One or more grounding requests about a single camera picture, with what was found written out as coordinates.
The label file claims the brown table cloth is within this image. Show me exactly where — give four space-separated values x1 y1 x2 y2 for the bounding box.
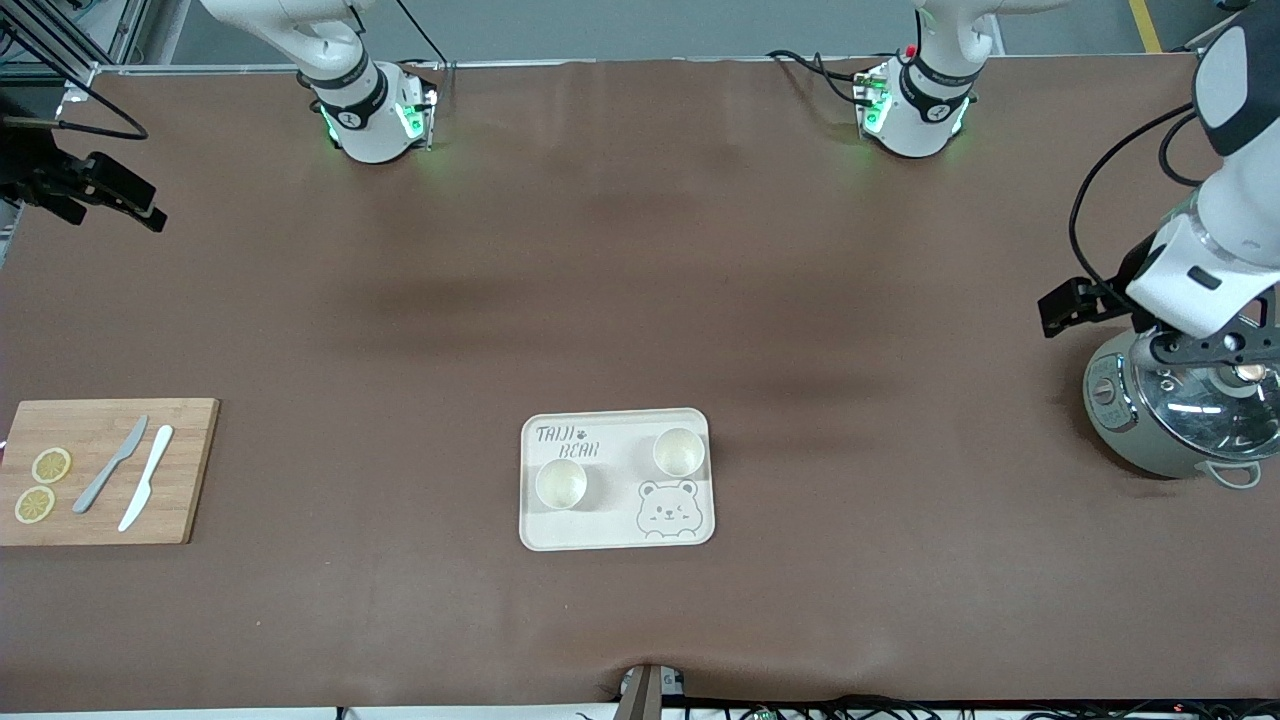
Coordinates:
0 57 1280 713

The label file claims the grey-green cooking pot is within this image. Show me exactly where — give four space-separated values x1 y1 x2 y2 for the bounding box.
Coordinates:
1083 325 1280 491

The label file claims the grey plastic knife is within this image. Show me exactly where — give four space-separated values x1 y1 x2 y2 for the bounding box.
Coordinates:
72 415 150 515

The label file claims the white IKEA cup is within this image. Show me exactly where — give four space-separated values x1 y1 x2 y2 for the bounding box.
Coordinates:
534 457 590 512
651 426 707 479

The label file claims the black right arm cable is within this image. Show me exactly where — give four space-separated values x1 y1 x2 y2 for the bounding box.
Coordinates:
0 64 151 143

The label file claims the white plastic knife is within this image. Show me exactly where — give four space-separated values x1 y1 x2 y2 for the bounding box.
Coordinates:
117 425 175 533

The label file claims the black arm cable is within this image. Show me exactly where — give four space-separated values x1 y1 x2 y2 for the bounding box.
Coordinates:
0 64 151 143
1158 108 1213 190
1068 100 1203 293

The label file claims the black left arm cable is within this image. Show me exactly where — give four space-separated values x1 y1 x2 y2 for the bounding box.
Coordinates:
1158 108 1213 190
1068 100 1203 293

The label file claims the cream bear print tray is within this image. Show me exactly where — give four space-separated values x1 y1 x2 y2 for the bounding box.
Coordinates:
518 407 717 552

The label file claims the black base cable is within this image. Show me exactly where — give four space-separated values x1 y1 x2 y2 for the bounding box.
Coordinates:
394 0 454 73
765 47 883 107

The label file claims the bamboo cutting board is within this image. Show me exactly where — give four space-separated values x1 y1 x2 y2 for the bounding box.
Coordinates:
0 398 221 547

